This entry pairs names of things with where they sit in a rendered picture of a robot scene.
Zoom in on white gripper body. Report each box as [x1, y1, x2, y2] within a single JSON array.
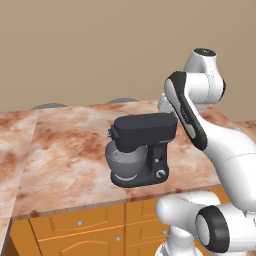
[[156, 92, 177, 115]]

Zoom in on dark grey stand mixer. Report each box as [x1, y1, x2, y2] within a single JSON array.
[[104, 112, 179, 189]]

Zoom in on grey round stool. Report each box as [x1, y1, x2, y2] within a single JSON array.
[[30, 102, 70, 111], [106, 97, 139, 105]]

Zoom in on orange cupboard front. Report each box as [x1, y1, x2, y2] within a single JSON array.
[[213, 187, 232, 205]]

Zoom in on narrow orange drawer front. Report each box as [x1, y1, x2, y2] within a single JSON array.
[[125, 197, 161, 225], [125, 238, 168, 256], [125, 219, 171, 248]]

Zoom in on wide orange drawer front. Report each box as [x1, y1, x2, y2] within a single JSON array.
[[29, 203, 126, 242]]

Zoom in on orange cupboard door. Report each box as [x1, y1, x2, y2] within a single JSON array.
[[37, 225, 126, 256]]

